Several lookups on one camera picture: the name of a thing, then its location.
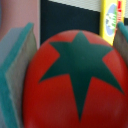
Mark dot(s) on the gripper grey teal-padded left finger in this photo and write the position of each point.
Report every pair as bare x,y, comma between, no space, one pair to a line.
17,48

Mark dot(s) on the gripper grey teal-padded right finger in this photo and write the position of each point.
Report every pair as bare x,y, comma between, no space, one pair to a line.
121,40

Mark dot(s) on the yellow toy butter block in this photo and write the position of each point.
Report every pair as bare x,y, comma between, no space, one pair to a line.
112,12

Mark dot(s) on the red toy tomato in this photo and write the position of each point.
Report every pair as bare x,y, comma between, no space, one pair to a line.
76,80

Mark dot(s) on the brown toy stove top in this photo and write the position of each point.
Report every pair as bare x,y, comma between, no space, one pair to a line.
17,13

